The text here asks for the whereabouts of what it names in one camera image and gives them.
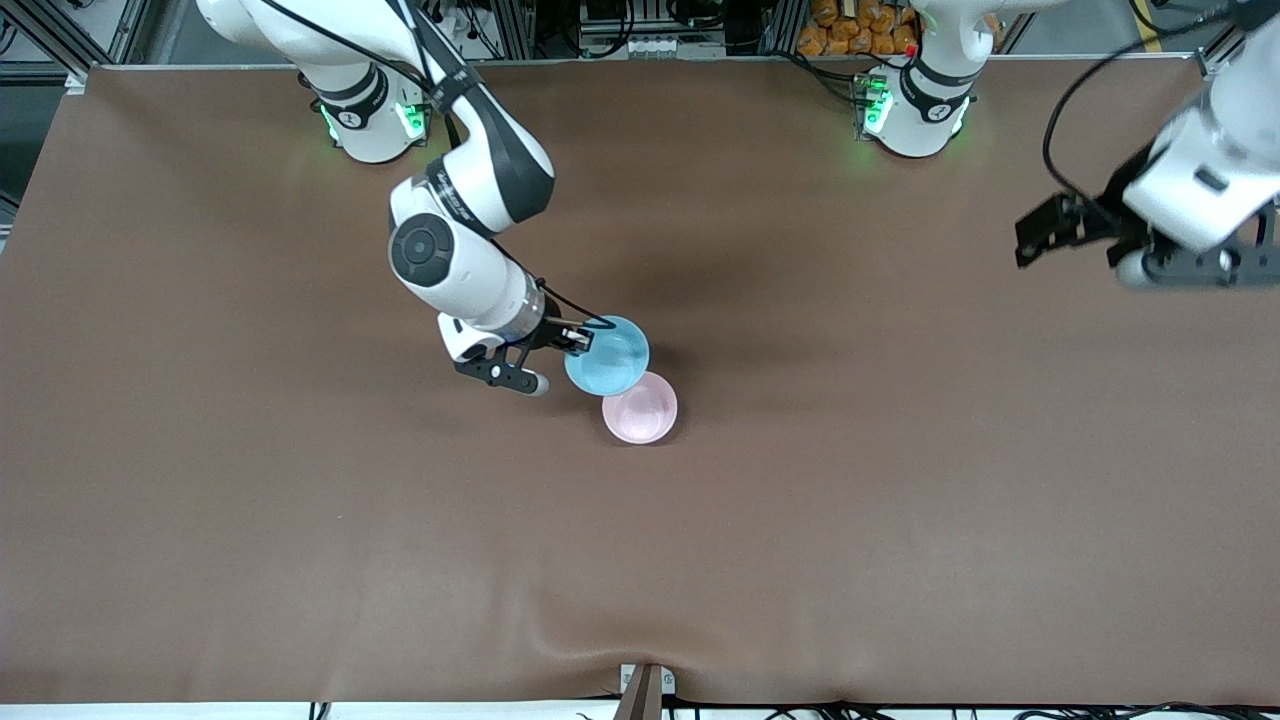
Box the blue plastic bowl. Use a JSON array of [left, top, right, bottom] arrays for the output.
[[564, 315, 651, 397]]

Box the pink plastic bowl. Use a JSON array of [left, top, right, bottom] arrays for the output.
[[601, 371, 679, 446]]

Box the brown table mat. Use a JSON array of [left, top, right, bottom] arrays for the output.
[[0, 58, 1280, 706]]

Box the orange packaged goods pile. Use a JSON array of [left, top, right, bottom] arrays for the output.
[[797, 0, 921, 57]]

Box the white socket strip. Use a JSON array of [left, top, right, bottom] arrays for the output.
[[598, 36, 693, 57]]

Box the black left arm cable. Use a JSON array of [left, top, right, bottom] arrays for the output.
[[1043, 5, 1251, 201]]

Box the aluminium frame post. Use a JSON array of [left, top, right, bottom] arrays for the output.
[[488, 0, 538, 59], [765, 0, 807, 57]]

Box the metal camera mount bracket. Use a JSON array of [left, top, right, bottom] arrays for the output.
[[619, 662, 677, 720]]

